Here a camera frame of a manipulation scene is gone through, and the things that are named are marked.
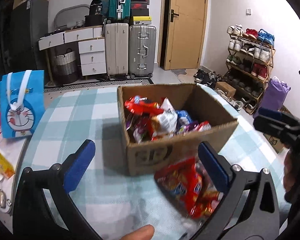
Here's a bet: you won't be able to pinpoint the silver suitcase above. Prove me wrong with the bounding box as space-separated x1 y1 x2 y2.
129 25 157 79

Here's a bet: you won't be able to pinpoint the blue Doraemon tote bag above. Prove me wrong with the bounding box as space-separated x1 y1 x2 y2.
0 70 45 139

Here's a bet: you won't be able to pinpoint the white snack bag in box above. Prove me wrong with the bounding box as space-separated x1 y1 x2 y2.
151 98 178 138

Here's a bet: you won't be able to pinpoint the red Oreo pack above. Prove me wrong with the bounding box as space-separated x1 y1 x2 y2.
124 95 164 116

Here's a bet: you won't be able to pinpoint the small cardboard box on floor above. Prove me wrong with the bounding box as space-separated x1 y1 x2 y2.
215 81 236 99

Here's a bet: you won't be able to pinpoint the wooden shoe rack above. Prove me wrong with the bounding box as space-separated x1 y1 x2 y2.
223 24 275 115

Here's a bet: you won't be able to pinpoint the red chips snack bag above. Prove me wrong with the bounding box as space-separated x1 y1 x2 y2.
154 157 223 219

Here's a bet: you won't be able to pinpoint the person's right hand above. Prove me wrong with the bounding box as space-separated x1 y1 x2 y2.
283 148 300 204

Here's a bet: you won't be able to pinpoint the stacked shoe boxes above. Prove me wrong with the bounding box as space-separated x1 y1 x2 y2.
129 0 152 25

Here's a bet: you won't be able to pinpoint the wooden door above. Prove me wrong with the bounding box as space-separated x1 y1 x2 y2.
158 0 207 70

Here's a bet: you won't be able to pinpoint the yellow snack box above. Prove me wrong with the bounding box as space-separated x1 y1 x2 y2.
0 150 15 179

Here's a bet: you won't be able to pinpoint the purple snack bag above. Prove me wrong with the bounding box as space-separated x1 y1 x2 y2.
125 114 199 144

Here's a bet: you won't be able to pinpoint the blue Oreo pack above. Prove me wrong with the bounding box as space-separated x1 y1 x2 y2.
176 110 193 127

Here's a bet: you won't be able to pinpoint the white drawer desk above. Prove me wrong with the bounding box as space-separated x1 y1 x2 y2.
38 25 107 77

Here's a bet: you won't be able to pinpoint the black refrigerator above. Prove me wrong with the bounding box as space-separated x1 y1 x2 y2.
8 0 49 81

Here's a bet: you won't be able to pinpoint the checkered blue tablecloth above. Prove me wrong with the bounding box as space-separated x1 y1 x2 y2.
12 84 291 240

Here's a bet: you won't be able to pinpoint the SF cardboard box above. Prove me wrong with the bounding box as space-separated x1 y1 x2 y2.
117 83 238 176

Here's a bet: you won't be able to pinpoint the beige suitcase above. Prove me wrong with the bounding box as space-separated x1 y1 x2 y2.
104 23 129 76

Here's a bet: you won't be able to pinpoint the woven laundry basket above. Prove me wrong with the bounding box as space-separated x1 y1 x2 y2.
53 48 78 85

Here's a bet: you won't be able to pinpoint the teal suitcase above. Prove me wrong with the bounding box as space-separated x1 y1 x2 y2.
108 0 131 22

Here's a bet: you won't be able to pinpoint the person's left hand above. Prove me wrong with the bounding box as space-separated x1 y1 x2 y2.
120 224 155 240

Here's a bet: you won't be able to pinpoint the purple gift bag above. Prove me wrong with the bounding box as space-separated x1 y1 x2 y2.
259 76 291 111

